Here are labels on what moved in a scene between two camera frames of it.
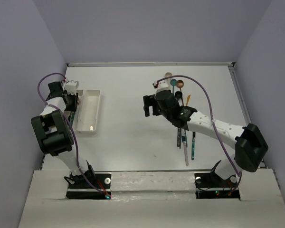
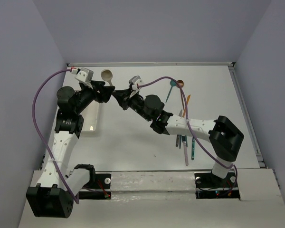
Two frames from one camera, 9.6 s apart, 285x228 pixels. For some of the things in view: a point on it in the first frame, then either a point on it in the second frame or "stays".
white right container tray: (88, 115) stays
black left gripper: (73, 108) -> (105, 91)
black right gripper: (149, 100) -> (125, 100)
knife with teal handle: (193, 149) stays
